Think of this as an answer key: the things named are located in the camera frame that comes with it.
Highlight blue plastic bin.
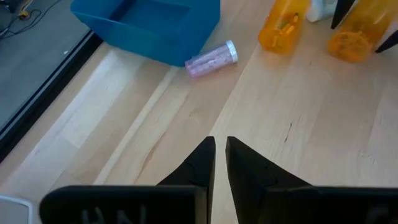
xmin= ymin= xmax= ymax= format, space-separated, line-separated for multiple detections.
xmin=70 ymin=0 xmax=221 ymax=67

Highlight orange pill bottle white cap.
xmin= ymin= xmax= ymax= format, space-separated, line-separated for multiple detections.
xmin=258 ymin=0 xmax=310 ymax=54
xmin=328 ymin=0 xmax=398 ymax=64

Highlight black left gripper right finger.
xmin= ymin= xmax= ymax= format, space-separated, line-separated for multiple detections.
xmin=226 ymin=136 xmax=398 ymax=224

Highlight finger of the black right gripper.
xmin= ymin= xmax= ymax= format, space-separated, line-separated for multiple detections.
xmin=331 ymin=0 xmax=355 ymax=30
xmin=375 ymin=30 xmax=398 ymax=54

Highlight yellow extension cable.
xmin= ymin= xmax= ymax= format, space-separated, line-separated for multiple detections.
xmin=17 ymin=0 xmax=34 ymax=20

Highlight purple pill bottle white cap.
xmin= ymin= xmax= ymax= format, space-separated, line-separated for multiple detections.
xmin=184 ymin=40 xmax=239 ymax=78

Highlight teal pill bottle white cap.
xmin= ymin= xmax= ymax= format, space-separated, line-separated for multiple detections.
xmin=306 ymin=0 xmax=338 ymax=23

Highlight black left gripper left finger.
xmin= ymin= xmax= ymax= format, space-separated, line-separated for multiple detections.
xmin=39 ymin=136 xmax=216 ymax=224

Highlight black aluminium rig frame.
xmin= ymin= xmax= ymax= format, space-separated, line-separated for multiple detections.
xmin=0 ymin=30 xmax=104 ymax=163

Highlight thin black floor cable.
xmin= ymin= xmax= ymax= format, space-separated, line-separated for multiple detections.
xmin=0 ymin=0 xmax=62 ymax=39

